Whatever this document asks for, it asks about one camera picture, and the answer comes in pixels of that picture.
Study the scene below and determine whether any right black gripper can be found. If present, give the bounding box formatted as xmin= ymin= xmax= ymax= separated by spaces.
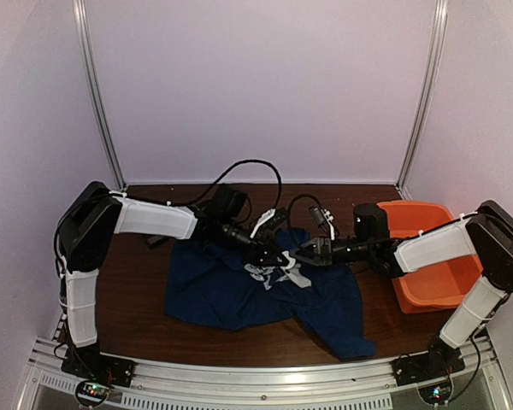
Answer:
xmin=290 ymin=236 xmax=374 ymax=268

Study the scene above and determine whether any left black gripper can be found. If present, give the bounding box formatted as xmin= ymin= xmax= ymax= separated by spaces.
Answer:
xmin=218 ymin=216 xmax=290 ymax=267

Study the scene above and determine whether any starry night round brooch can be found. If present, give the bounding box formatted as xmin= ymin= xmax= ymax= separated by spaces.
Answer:
xmin=280 ymin=251 xmax=297 ymax=272

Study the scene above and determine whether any navy white clothing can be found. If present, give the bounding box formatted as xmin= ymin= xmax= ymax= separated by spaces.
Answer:
xmin=163 ymin=240 xmax=376 ymax=360

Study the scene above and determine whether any black brooch display box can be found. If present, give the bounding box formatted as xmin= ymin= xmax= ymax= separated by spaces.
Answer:
xmin=144 ymin=235 xmax=168 ymax=249

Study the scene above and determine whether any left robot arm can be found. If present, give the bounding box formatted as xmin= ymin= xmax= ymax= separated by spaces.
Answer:
xmin=53 ymin=181 xmax=294 ymax=379

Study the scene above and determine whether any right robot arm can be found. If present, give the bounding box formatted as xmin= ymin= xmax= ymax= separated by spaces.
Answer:
xmin=290 ymin=200 xmax=513 ymax=378

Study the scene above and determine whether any orange plastic bin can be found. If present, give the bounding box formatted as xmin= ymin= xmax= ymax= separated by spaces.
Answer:
xmin=378 ymin=200 xmax=482 ymax=314

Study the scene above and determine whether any right circuit board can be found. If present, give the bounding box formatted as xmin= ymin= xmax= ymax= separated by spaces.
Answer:
xmin=418 ymin=380 xmax=453 ymax=407

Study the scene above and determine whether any circuit board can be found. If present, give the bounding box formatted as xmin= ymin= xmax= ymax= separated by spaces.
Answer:
xmin=418 ymin=380 xmax=453 ymax=407
xmin=74 ymin=380 xmax=111 ymax=407

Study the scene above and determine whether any left circuit board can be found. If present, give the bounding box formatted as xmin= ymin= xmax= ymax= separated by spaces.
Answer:
xmin=74 ymin=380 xmax=111 ymax=407

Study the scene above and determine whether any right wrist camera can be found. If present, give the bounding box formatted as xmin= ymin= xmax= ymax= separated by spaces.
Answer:
xmin=308 ymin=205 xmax=337 ymax=240

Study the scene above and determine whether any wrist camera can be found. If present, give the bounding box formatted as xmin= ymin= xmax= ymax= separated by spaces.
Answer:
xmin=250 ymin=208 xmax=287 ymax=239
xmin=308 ymin=205 xmax=337 ymax=240

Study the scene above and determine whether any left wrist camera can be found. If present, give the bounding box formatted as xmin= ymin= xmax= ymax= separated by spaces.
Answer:
xmin=250 ymin=208 xmax=287 ymax=239

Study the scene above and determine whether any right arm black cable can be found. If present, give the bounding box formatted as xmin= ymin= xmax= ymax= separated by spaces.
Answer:
xmin=286 ymin=194 xmax=411 ymax=253

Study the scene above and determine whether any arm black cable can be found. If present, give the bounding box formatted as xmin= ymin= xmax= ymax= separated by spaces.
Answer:
xmin=286 ymin=194 xmax=411 ymax=253
xmin=53 ymin=159 xmax=283 ymax=266

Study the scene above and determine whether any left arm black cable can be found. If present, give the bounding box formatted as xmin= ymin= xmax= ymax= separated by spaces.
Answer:
xmin=53 ymin=159 xmax=283 ymax=266

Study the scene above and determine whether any front aluminium rail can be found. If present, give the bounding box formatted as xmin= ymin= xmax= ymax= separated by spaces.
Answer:
xmin=13 ymin=336 xmax=513 ymax=409

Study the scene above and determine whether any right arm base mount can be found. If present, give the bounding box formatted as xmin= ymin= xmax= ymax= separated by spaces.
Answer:
xmin=391 ymin=353 xmax=465 ymax=386

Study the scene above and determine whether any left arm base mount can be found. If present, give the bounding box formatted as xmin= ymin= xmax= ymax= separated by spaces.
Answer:
xmin=61 ymin=355 xmax=135 ymax=388

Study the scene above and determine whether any right aluminium frame post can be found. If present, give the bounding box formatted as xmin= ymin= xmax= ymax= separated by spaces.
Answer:
xmin=395 ymin=0 xmax=449 ymax=198

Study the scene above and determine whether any aluminium frame post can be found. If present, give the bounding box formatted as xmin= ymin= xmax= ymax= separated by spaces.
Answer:
xmin=73 ymin=0 xmax=127 ymax=190
xmin=395 ymin=0 xmax=449 ymax=198

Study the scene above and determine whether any left aluminium frame post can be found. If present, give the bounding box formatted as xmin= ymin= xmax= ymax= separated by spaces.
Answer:
xmin=73 ymin=0 xmax=127 ymax=190

